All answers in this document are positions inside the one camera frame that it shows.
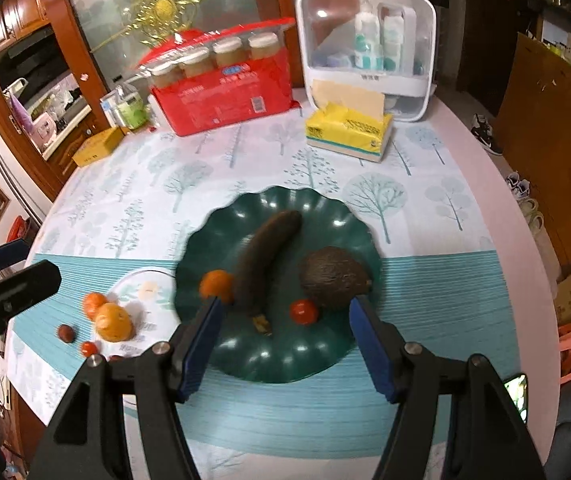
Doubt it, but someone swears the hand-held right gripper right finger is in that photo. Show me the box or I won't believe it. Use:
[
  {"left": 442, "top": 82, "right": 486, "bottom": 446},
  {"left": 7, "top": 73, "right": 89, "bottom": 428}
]
[{"left": 349, "top": 295, "right": 546, "bottom": 480}]

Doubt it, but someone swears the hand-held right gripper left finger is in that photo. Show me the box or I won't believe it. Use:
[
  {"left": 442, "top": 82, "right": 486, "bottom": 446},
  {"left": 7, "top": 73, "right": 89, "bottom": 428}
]
[{"left": 30, "top": 297, "right": 226, "bottom": 480}]

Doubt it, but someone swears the small kumquat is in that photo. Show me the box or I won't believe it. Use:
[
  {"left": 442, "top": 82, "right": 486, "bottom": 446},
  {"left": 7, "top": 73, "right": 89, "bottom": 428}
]
[{"left": 200, "top": 270, "right": 235, "bottom": 306}]

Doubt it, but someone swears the orange mandarin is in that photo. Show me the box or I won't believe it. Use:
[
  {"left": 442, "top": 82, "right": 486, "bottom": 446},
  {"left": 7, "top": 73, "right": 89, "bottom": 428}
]
[{"left": 82, "top": 292, "right": 108, "bottom": 320}]

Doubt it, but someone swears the dark green scalloped plate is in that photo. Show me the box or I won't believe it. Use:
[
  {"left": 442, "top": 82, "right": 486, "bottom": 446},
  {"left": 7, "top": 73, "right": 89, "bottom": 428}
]
[{"left": 174, "top": 186, "right": 383, "bottom": 385}]

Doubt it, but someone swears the red-yellow apple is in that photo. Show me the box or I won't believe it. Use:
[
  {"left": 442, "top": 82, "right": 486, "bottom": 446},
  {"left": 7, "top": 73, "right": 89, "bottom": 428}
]
[{"left": 95, "top": 302, "right": 132, "bottom": 343}]

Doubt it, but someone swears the red lid container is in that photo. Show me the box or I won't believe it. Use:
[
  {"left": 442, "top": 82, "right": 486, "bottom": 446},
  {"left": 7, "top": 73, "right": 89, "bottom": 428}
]
[{"left": 8, "top": 215, "right": 38, "bottom": 246}]

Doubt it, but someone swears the dark avocado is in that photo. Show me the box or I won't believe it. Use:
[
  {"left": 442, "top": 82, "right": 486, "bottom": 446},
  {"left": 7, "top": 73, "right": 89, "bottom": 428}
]
[{"left": 299, "top": 248, "right": 373, "bottom": 309}]

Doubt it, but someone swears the dark purple eggplant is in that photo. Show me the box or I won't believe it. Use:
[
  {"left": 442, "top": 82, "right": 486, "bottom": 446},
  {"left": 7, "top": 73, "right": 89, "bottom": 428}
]
[{"left": 232, "top": 210, "right": 303, "bottom": 336}]

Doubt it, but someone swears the pink kitchen appliance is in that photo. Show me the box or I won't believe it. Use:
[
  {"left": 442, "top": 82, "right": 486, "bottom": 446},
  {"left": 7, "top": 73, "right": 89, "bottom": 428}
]
[{"left": 30, "top": 115, "right": 58, "bottom": 153}]

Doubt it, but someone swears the yellow tin box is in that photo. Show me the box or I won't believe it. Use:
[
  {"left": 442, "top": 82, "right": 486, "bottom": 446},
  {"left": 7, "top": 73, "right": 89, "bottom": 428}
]
[{"left": 72, "top": 127, "right": 126, "bottom": 167}]

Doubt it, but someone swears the purple cloth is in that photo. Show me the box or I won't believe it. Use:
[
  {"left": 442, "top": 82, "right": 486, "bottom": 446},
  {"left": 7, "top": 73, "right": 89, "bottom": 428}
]
[{"left": 10, "top": 92, "right": 33, "bottom": 133}]

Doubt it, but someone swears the phone with lit screen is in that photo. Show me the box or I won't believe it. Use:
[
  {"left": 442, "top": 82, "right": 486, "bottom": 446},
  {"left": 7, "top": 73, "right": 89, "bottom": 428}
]
[{"left": 503, "top": 374, "right": 529, "bottom": 423}]

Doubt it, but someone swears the white blue carton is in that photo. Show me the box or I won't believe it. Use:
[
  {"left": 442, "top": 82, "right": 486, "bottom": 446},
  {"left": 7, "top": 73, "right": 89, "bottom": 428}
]
[{"left": 100, "top": 92, "right": 118, "bottom": 126}]

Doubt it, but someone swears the green label glass bottle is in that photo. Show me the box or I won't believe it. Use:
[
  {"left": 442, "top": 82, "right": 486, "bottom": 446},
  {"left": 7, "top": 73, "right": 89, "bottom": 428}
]
[{"left": 115, "top": 85, "right": 148, "bottom": 133}]

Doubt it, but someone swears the yellow tissue pack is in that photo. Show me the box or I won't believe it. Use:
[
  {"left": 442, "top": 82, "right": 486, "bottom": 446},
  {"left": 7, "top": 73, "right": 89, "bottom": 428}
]
[{"left": 305, "top": 79, "right": 395, "bottom": 163}]

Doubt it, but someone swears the wooden kitchen cabinet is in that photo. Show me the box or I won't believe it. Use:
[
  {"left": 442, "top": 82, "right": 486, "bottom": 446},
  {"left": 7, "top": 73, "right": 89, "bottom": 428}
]
[{"left": 0, "top": 0, "right": 51, "bottom": 56}]

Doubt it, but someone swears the white lid glass jar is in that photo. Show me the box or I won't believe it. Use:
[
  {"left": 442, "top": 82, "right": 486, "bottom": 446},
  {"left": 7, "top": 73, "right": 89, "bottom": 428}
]
[
  {"left": 180, "top": 50, "right": 213, "bottom": 78},
  {"left": 212, "top": 37, "right": 246, "bottom": 68},
  {"left": 248, "top": 32, "right": 282, "bottom": 61},
  {"left": 152, "top": 62, "right": 181, "bottom": 88}
]

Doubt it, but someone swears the red paper cup package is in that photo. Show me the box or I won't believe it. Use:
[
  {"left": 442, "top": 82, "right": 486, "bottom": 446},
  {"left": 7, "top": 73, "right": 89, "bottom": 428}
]
[{"left": 135, "top": 16, "right": 302, "bottom": 137}]

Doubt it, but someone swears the black white sneaker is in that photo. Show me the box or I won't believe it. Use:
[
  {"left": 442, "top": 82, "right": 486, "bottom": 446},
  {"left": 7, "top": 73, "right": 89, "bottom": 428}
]
[{"left": 470, "top": 114, "right": 503, "bottom": 156}]

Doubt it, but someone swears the white clear-lid storage box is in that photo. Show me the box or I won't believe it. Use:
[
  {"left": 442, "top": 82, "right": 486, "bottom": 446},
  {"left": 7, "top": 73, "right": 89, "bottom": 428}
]
[{"left": 295, "top": 0, "right": 437, "bottom": 123}]

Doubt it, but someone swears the brown wooden cabinet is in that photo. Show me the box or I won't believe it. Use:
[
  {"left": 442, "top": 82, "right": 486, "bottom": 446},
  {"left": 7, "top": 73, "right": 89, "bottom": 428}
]
[{"left": 495, "top": 32, "right": 571, "bottom": 266}]

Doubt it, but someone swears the gold door ornament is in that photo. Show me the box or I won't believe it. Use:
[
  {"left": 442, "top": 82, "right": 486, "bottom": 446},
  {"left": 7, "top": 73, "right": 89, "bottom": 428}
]
[{"left": 90, "top": 0, "right": 276, "bottom": 56}]

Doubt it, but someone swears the white teal bottle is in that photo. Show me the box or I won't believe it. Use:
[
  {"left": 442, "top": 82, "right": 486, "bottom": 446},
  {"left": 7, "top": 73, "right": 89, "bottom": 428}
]
[
  {"left": 383, "top": 14, "right": 411, "bottom": 71},
  {"left": 354, "top": 0, "right": 383, "bottom": 70}
]

